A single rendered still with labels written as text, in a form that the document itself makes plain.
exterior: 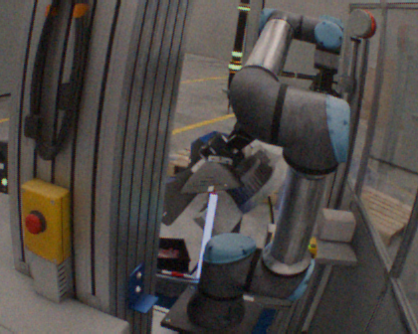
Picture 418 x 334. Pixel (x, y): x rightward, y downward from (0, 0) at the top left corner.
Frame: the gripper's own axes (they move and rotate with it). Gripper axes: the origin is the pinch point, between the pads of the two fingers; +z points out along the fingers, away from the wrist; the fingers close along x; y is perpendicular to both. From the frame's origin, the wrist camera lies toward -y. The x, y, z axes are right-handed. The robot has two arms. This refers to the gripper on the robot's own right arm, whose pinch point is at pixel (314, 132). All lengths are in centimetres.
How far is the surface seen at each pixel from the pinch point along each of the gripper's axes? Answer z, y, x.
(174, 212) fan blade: 51, -46, -39
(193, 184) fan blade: 33, -31, -32
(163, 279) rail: 63, -13, -37
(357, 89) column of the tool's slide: -5, -87, 35
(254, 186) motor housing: 37, -51, -10
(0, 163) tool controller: 30, -9, -104
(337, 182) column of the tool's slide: 42, -88, 33
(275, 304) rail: 68, -13, 4
